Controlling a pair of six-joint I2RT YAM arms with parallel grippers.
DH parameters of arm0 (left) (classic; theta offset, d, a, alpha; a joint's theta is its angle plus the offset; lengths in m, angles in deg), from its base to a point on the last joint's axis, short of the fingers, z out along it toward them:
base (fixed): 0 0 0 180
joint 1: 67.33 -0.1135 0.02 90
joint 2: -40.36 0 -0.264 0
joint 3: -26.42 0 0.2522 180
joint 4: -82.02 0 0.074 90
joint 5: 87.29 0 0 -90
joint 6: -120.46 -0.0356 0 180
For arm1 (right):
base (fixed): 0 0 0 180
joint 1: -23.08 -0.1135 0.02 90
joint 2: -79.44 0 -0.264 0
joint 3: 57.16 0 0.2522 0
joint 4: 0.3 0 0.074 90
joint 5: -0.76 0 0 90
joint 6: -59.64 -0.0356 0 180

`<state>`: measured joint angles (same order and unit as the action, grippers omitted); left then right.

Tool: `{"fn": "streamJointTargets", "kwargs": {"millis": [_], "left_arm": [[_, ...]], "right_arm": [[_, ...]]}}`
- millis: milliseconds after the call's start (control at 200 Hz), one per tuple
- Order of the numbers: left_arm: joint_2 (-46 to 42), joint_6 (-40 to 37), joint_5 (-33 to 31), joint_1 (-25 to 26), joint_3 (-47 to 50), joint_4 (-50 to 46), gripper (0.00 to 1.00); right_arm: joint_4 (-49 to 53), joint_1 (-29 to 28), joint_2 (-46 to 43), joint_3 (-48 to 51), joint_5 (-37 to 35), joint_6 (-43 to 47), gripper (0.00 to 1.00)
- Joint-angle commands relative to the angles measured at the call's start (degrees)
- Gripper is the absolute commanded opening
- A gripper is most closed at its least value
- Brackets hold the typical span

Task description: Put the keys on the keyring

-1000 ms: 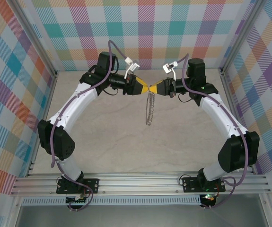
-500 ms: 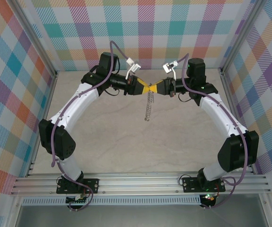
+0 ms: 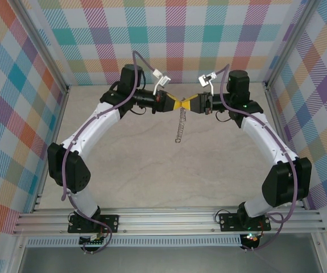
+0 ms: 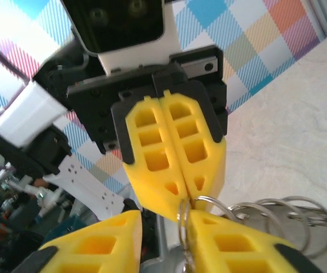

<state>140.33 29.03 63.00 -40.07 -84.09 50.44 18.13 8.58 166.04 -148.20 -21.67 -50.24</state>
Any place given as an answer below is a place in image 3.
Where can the aluminium corner post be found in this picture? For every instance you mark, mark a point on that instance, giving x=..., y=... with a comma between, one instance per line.
x=291, y=48
x=42, y=48

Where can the metal keyring plate with rings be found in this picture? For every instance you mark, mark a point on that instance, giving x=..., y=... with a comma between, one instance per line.
x=181, y=125

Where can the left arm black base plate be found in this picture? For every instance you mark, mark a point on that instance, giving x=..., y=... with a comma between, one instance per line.
x=109, y=220

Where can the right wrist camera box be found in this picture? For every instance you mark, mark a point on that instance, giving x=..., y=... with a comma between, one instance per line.
x=203, y=80

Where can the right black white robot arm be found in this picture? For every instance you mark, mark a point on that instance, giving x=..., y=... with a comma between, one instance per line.
x=265, y=136

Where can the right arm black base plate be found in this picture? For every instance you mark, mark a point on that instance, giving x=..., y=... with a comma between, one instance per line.
x=228, y=221

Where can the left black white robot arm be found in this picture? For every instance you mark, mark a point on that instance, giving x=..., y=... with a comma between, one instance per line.
x=95, y=128

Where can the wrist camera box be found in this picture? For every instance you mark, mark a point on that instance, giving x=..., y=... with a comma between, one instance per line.
x=164, y=80
x=203, y=80

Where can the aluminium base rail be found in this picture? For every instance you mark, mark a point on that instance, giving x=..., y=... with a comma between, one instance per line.
x=166, y=220

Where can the aluminium side rail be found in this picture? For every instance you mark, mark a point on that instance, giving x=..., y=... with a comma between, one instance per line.
x=53, y=136
x=277, y=119

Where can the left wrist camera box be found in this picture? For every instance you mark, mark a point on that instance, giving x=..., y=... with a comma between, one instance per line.
x=164, y=80

